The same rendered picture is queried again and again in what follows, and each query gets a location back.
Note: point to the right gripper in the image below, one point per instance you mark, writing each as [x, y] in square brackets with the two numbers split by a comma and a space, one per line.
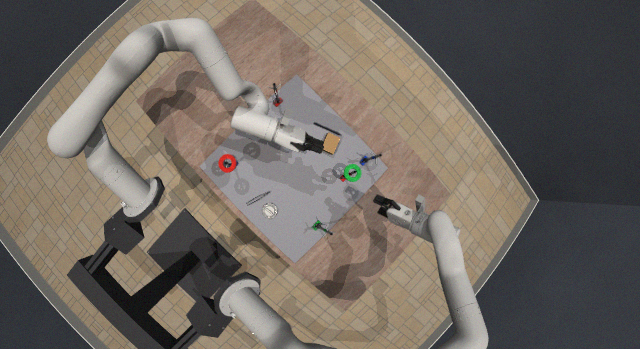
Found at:
[398, 215]

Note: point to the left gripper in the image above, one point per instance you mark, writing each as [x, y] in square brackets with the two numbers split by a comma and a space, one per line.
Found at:
[292, 137]

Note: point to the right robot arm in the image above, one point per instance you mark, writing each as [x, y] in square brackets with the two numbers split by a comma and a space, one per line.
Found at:
[274, 332]

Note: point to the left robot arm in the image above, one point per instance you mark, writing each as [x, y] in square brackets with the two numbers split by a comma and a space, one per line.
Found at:
[75, 129]

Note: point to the tan cardboard box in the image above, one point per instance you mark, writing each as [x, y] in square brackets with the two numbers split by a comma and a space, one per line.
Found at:
[330, 143]

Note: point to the green ring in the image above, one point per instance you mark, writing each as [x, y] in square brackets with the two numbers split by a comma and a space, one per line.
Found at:
[352, 179]

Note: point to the red ring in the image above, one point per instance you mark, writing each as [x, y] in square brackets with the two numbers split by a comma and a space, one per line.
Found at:
[221, 160]

